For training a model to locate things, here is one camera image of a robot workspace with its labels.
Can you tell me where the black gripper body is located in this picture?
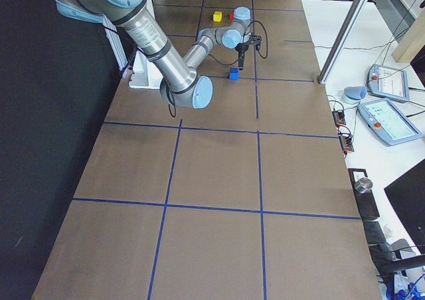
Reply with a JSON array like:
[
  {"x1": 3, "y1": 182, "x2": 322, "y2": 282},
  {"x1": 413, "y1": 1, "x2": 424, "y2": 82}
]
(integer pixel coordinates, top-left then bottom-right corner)
[{"x1": 236, "y1": 35, "x2": 262, "y2": 52}]

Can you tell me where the blue wooden block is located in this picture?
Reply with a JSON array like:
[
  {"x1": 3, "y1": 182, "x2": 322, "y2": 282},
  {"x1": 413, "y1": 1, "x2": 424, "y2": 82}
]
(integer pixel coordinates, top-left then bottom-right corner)
[{"x1": 228, "y1": 67, "x2": 240, "y2": 80}]

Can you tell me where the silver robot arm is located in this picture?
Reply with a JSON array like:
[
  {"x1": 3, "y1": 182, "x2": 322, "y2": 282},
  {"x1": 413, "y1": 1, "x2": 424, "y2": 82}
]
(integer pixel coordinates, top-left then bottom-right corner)
[{"x1": 56, "y1": 0, "x2": 262, "y2": 109}]

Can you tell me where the yellow wooden block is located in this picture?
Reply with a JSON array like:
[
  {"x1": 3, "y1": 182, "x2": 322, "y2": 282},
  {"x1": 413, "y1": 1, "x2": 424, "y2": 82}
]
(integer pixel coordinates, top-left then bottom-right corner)
[{"x1": 212, "y1": 11, "x2": 222, "y2": 23}]

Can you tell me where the far orange black connector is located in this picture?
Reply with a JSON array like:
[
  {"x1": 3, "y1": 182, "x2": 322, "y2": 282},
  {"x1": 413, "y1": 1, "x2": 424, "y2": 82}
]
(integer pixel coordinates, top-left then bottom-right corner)
[{"x1": 332, "y1": 110, "x2": 346, "y2": 127}]

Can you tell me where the orange black connector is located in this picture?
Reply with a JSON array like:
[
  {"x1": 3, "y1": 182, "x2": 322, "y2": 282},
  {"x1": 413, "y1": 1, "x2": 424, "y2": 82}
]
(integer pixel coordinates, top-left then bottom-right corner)
[
  {"x1": 332, "y1": 110, "x2": 346, "y2": 127},
  {"x1": 338, "y1": 131, "x2": 355, "y2": 154}
]

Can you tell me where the near orange black connector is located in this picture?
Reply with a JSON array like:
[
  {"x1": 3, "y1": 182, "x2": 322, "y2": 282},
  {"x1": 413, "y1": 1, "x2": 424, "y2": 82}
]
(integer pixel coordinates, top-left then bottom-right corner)
[{"x1": 338, "y1": 131, "x2": 355, "y2": 154}]

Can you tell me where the far teach pendant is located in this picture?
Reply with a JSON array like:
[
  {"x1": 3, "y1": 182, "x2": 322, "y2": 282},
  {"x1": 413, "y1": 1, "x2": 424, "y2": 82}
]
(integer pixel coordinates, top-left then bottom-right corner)
[{"x1": 367, "y1": 64, "x2": 410, "y2": 102}]

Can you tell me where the teach pendant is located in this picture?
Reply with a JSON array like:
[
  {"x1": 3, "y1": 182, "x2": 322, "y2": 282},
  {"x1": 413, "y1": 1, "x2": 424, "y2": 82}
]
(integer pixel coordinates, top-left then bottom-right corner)
[
  {"x1": 367, "y1": 64, "x2": 410, "y2": 102},
  {"x1": 358, "y1": 98, "x2": 424, "y2": 146}
]

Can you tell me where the near teach pendant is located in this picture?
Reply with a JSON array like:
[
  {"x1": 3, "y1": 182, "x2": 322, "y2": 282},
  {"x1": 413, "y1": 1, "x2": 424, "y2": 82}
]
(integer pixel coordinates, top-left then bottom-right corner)
[{"x1": 358, "y1": 98, "x2": 424, "y2": 146}]

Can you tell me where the black block with metal knob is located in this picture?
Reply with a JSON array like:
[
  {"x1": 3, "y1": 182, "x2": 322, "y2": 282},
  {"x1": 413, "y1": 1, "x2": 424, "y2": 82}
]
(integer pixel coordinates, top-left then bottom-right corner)
[{"x1": 348, "y1": 168, "x2": 380, "y2": 221}]

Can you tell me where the black monitor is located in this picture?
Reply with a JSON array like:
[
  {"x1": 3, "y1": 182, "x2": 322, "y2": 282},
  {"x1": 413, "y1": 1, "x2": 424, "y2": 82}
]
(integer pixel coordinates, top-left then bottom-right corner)
[{"x1": 384, "y1": 160, "x2": 424, "y2": 254}]

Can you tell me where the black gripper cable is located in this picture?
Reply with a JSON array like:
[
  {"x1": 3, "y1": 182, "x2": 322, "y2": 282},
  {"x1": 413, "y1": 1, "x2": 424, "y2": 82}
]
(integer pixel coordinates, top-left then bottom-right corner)
[{"x1": 208, "y1": 20, "x2": 269, "y2": 66}]

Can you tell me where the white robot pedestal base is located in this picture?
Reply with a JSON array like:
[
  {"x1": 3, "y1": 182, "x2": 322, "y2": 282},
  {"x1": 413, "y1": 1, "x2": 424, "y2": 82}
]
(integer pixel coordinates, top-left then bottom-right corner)
[{"x1": 129, "y1": 51, "x2": 163, "y2": 90}]

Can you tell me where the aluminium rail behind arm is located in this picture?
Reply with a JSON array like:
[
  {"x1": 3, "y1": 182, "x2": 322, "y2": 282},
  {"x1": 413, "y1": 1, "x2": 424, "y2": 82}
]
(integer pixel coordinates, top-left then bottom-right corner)
[{"x1": 102, "y1": 16, "x2": 128, "y2": 70}]

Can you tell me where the aluminium frame post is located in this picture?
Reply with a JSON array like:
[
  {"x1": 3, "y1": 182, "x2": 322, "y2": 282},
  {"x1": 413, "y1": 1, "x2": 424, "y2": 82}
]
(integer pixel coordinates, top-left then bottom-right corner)
[{"x1": 317, "y1": 0, "x2": 368, "y2": 85}]

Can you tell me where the wooden post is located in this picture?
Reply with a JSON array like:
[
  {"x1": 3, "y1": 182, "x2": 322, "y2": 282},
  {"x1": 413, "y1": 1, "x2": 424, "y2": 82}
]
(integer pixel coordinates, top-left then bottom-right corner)
[{"x1": 392, "y1": 11, "x2": 425, "y2": 63}]

